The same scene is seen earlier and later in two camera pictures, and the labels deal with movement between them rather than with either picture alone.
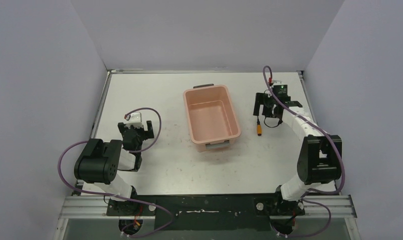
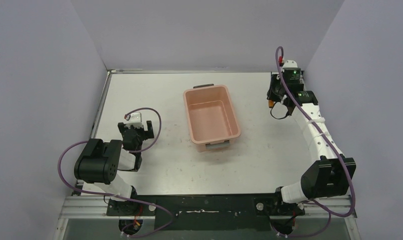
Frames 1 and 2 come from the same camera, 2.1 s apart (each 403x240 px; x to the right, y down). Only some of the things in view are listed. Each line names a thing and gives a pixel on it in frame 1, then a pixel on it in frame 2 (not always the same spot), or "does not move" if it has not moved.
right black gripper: (263, 99) → (271, 95)
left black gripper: (143, 131) does not move
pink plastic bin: (212, 120) does not move
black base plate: (242, 212) does not move
